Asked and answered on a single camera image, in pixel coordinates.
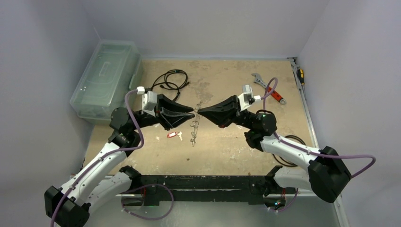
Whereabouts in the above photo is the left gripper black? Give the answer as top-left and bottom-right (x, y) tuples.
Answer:
(130, 94), (194, 131)

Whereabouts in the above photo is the grey metal key organiser ring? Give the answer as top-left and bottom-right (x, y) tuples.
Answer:
(189, 101), (204, 147)

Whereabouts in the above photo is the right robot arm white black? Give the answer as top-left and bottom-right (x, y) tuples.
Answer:
(197, 94), (351, 203)

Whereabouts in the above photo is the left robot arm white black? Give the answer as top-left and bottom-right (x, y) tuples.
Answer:
(44, 90), (195, 227)

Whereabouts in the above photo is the clear plastic storage box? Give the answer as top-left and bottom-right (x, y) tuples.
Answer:
(70, 40), (143, 125)

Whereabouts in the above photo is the yellow black screwdriver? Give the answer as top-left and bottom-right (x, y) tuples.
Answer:
(296, 68), (305, 87)

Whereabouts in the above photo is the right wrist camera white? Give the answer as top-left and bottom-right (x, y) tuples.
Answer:
(238, 85), (262, 112)

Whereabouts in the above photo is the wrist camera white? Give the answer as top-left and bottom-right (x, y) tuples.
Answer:
(137, 87), (157, 117)
(238, 85), (262, 112)

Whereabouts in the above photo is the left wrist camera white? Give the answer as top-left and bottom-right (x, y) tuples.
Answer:
(137, 87), (157, 117)

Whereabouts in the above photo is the black coiled usb cable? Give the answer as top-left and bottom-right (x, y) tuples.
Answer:
(151, 69), (191, 103)

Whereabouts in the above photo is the red handled adjustable wrench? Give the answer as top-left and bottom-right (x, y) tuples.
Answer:
(251, 72), (287, 105)

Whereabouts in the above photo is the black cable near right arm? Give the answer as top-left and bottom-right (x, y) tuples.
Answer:
(271, 134), (307, 168)

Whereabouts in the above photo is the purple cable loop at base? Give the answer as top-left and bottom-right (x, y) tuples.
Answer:
(121, 182), (175, 220)

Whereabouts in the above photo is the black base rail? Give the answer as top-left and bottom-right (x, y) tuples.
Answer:
(127, 175), (296, 206)

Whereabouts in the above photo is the aluminium frame rail right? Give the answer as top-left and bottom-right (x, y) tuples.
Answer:
(287, 57), (319, 147)

